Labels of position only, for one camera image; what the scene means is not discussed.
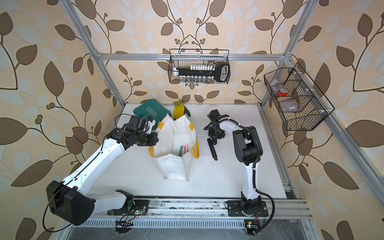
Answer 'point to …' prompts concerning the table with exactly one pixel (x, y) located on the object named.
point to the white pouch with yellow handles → (178, 141)
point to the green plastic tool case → (153, 109)
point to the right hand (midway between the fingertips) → (214, 136)
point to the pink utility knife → (185, 149)
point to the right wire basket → (293, 100)
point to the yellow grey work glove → (179, 110)
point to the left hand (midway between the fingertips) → (155, 137)
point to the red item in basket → (281, 94)
